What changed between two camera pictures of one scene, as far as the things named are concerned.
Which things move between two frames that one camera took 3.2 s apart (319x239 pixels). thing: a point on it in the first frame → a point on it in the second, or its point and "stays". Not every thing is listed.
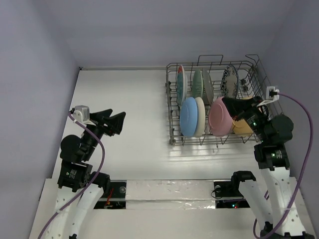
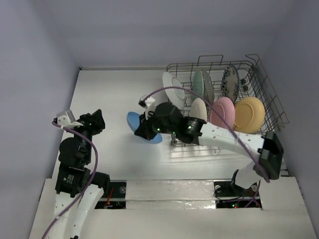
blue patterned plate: [230, 82] stays
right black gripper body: [249, 112] → [143, 128]
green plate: [198, 84] stays
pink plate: [221, 122] stays
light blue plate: [189, 117] → [133, 121]
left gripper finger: [114, 123] → [99, 122]
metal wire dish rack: [196, 91] stays
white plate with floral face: [182, 85] → [176, 95]
